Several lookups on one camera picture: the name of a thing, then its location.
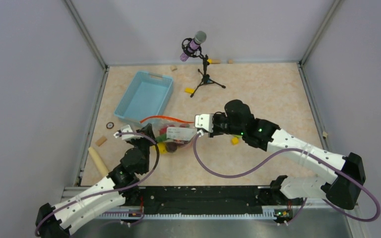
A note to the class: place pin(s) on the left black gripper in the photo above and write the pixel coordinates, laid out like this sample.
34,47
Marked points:
147,130

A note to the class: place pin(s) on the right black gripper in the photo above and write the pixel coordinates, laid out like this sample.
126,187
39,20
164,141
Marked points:
215,132

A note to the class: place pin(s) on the green toy pepper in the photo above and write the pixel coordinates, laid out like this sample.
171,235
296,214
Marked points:
161,138

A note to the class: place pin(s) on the yellow toy squash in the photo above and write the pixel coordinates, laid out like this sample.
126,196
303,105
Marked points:
162,148

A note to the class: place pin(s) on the clear zip top bag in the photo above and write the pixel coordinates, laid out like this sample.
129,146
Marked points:
179,131

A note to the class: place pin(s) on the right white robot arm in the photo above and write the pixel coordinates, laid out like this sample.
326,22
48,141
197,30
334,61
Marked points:
338,175

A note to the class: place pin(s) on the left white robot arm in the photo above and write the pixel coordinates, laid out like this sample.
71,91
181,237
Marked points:
114,189

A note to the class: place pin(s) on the small yellow toy cube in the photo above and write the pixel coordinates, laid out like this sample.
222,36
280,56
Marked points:
235,141

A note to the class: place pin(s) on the light blue plastic basket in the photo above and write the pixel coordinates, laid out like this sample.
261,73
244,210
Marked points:
147,95

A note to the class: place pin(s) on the yellow rectangular block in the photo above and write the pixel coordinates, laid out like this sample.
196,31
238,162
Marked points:
189,90

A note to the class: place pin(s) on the cream toy cylinder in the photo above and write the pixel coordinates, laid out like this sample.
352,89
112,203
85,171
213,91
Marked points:
98,162

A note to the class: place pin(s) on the black tripod mic stand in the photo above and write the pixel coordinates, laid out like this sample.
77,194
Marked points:
206,79

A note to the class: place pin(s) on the purple microphone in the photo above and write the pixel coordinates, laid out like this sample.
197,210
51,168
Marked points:
192,46

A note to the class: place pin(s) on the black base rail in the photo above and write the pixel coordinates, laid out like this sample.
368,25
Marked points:
206,200

